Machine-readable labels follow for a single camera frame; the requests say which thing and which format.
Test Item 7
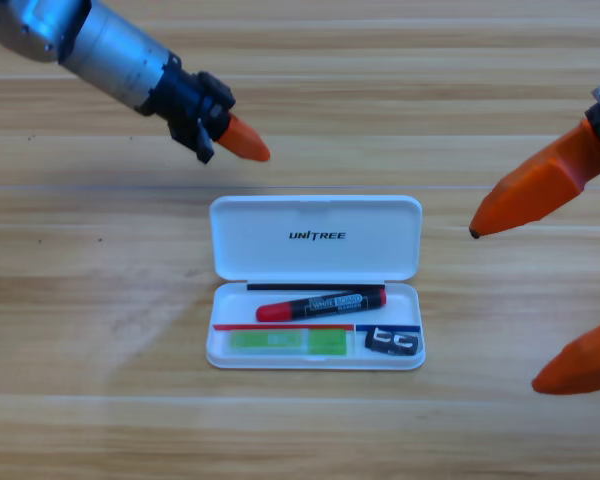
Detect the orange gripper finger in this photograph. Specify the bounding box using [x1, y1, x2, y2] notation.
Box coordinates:
[531, 314, 600, 396]
[214, 113, 272, 163]
[468, 118, 600, 240]

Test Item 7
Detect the red black whiteboard marker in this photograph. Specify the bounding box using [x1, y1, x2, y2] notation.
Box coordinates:
[255, 288, 387, 323]

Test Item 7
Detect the black eraser white print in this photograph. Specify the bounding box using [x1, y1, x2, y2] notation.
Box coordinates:
[364, 326, 421, 357]

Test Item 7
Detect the white Unitree pencil case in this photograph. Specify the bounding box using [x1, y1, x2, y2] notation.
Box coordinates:
[205, 194, 426, 371]

